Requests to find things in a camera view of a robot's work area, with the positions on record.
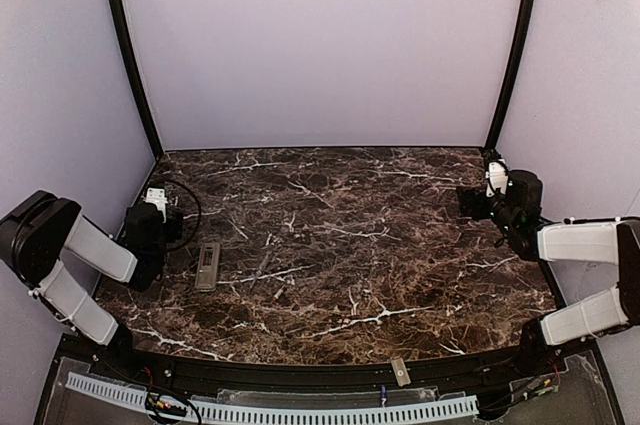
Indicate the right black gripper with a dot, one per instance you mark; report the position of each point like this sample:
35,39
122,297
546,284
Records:
470,202

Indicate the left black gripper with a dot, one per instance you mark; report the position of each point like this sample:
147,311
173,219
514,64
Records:
174,223

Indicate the white AC remote control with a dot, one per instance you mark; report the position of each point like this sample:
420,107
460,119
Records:
207,268

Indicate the clear handle screwdriver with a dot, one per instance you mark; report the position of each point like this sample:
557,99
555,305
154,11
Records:
260,270

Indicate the gold GP Ultra battery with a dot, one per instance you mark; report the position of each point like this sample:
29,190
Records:
279,293

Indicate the grey battery cover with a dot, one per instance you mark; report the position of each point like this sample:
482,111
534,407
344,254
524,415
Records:
400,372

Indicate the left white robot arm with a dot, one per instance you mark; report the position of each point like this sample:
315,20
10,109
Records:
39,233

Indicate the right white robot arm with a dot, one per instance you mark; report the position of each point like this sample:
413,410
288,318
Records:
511,199

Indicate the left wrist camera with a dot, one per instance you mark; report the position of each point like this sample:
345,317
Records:
166,203

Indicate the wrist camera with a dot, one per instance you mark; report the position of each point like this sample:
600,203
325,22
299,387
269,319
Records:
166,203
497,177

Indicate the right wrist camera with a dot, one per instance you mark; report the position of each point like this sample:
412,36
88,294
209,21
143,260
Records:
497,177

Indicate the black front table rail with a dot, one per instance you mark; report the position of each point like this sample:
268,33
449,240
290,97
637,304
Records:
490,375

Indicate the white slotted cable duct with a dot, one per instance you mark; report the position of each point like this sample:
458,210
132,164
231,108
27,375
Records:
247,407

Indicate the right black frame post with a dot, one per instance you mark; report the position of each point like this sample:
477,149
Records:
510,75

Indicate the black frame post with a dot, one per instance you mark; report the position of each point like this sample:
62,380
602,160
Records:
134,77
510,75

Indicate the left black frame post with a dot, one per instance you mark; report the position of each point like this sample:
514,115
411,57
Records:
134,77

